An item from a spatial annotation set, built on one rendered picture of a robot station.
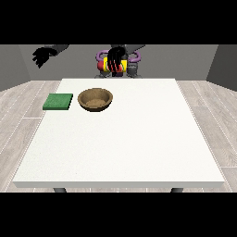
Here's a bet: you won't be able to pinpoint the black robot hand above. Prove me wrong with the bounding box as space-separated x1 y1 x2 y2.
31 45 58 69
106 44 127 74

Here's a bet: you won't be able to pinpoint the grey robot trunk purple rings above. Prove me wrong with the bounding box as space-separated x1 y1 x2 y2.
94 49 143 79

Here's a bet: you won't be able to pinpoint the small red ball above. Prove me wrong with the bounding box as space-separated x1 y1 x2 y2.
96 60 106 72

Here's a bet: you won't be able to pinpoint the green square pad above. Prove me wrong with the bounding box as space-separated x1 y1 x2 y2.
42 93 74 111

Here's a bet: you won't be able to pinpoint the yellow cup with melon print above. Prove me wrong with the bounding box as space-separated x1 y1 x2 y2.
103 56 129 74

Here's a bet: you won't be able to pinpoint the brown wooden bowl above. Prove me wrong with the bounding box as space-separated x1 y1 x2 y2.
77 87 114 113

